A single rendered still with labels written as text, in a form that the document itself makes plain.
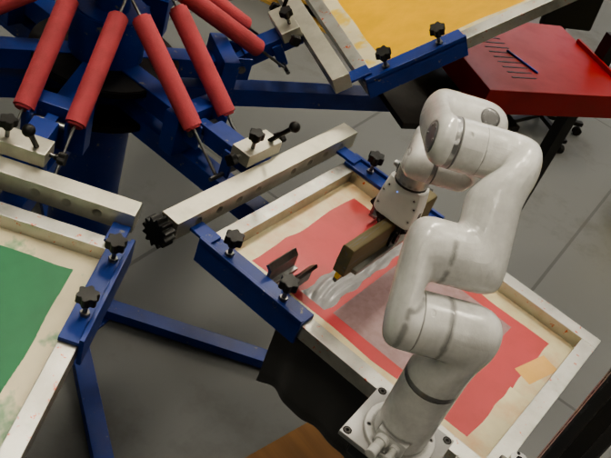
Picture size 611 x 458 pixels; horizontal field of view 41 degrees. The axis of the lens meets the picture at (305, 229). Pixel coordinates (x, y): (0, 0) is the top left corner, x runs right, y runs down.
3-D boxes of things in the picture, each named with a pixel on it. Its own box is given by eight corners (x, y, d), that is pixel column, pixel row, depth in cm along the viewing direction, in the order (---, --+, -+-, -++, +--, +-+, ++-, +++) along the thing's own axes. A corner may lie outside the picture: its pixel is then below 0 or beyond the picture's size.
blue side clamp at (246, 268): (306, 333, 178) (315, 312, 174) (292, 343, 175) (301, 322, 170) (208, 251, 188) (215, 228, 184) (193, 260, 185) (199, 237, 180)
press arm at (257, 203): (456, 373, 194) (466, 356, 190) (444, 385, 190) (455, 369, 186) (106, 94, 236) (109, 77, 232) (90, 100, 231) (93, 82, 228)
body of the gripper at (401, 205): (385, 169, 176) (367, 208, 183) (423, 196, 172) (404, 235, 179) (404, 158, 181) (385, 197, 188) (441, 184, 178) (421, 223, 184)
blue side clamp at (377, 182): (435, 235, 217) (445, 216, 213) (425, 243, 214) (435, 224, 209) (347, 172, 227) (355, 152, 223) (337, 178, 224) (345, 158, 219)
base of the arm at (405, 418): (402, 493, 131) (440, 439, 121) (339, 443, 135) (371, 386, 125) (445, 436, 142) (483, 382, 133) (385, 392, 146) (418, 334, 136)
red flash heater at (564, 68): (547, 49, 315) (563, 22, 308) (617, 123, 286) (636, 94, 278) (414, 38, 289) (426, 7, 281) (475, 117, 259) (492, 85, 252)
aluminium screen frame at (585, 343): (593, 351, 200) (601, 341, 197) (483, 495, 159) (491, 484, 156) (345, 169, 226) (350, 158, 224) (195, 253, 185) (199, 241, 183)
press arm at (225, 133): (265, 173, 208) (271, 157, 205) (250, 180, 204) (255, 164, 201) (217, 135, 214) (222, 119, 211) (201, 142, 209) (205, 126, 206)
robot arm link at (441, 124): (525, 180, 126) (433, 153, 124) (472, 209, 146) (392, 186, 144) (542, 83, 130) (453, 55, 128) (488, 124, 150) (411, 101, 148)
